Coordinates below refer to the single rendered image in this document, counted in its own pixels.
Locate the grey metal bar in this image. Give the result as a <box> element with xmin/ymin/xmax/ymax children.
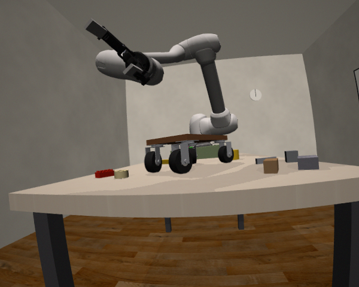
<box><xmin>255</xmin><ymin>157</ymin><xmax>276</xmax><ymax>164</ymax></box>

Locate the brown cube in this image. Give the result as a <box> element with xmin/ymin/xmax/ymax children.
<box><xmin>263</xmin><ymin>158</ymin><xmax>279</xmax><ymax>174</ymax></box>

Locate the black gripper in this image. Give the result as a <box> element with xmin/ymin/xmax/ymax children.
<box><xmin>84</xmin><ymin>19</ymin><xmax>150</xmax><ymax>86</ymax></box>

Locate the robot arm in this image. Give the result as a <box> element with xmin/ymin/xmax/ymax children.
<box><xmin>96</xmin><ymin>33</ymin><xmax>238</xmax><ymax>135</ymax></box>

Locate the red toy brick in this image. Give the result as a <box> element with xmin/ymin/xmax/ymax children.
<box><xmin>95</xmin><ymin>169</ymin><xmax>115</xmax><ymax>178</ymax></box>

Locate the wheeled wooden dolly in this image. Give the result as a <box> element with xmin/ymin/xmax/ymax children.
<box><xmin>144</xmin><ymin>134</ymin><xmax>234</xmax><ymax>174</ymax></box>

